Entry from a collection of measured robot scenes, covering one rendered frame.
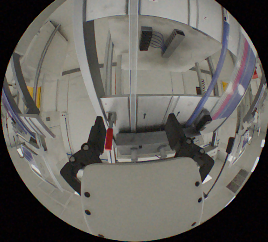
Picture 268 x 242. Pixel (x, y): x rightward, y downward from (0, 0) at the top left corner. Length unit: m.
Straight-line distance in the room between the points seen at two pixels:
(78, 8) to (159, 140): 0.41
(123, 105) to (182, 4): 0.28
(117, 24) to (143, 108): 0.39
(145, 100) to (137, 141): 0.15
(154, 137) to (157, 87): 1.73
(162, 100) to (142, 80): 1.76
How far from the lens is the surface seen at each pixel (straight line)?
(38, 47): 1.09
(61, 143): 1.26
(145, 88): 1.97
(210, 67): 0.81
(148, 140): 0.34
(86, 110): 2.12
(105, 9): 0.18
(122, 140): 0.33
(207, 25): 0.24
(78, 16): 0.18
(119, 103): 0.24
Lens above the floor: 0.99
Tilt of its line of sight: level
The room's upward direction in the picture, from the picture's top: 178 degrees clockwise
